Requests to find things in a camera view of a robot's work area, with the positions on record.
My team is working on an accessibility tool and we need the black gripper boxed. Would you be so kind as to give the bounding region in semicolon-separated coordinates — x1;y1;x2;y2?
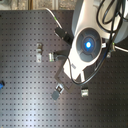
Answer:
51;66;78;101

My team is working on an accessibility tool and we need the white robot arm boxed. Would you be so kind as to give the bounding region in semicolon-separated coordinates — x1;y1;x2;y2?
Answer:
49;0;125;100

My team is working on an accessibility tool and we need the black perforated board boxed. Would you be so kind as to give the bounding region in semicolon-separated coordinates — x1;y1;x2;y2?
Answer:
0;10;128;128

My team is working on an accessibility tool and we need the metal cable clip lower-right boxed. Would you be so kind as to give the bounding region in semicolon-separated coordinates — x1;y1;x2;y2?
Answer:
81;88;89;97

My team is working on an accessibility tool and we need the metal cable clip centre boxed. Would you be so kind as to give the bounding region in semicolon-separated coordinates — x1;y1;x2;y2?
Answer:
49;52;55;62

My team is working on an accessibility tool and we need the metal cable clip lower-left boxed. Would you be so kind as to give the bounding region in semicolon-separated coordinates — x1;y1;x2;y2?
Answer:
36;51;42;63

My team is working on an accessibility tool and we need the metal cable clip upper-left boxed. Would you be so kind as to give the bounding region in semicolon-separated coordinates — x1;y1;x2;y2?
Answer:
37;43;43;50

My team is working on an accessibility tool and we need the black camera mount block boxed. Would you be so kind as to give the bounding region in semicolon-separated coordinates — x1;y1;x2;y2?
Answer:
55;27;72;45

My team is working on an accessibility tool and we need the white cable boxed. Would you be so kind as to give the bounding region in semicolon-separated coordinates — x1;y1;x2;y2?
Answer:
43;7;67;32

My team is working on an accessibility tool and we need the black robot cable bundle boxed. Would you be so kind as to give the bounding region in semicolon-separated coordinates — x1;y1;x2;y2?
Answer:
98;0;128;44

